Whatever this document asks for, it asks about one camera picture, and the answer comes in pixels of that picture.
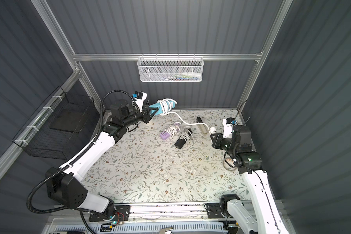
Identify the black corrugated cable conduit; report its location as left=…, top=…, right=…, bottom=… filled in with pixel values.
left=26, top=90, right=134, bottom=234

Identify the white wire wall basket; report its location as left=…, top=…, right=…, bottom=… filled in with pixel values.
left=137, top=57, right=204, bottom=82

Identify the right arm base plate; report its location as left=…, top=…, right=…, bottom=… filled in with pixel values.
left=204, top=202, right=230, bottom=219

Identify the clear tape roll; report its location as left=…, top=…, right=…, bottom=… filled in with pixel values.
left=223, top=159, right=237, bottom=172

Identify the black power strip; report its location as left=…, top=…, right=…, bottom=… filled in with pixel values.
left=175, top=136, right=187, bottom=149

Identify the teal power strip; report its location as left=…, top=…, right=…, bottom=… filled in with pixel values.
left=150, top=98, right=177, bottom=116

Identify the white cord of teal strip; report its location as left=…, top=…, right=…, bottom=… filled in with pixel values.
left=156, top=97, right=217, bottom=135

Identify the purple power strip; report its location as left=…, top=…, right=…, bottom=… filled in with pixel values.
left=160, top=131, right=171, bottom=140

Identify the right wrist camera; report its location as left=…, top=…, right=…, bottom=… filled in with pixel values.
left=222, top=118, right=237, bottom=138

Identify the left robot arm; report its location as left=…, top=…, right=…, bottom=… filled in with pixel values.
left=26, top=95, right=166, bottom=218

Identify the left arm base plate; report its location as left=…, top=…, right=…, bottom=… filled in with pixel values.
left=88, top=205, right=131, bottom=222

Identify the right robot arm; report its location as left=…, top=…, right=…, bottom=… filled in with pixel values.
left=210, top=124, right=288, bottom=234

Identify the black wire wall basket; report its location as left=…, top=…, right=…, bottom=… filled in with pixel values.
left=13, top=90, right=98, bottom=160

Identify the white cord of purple strip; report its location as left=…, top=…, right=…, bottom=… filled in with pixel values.
left=163, top=121, right=182, bottom=137

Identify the white cord of black strip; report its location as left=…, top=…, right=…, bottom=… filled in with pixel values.
left=179, top=128, right=194, bottom=143

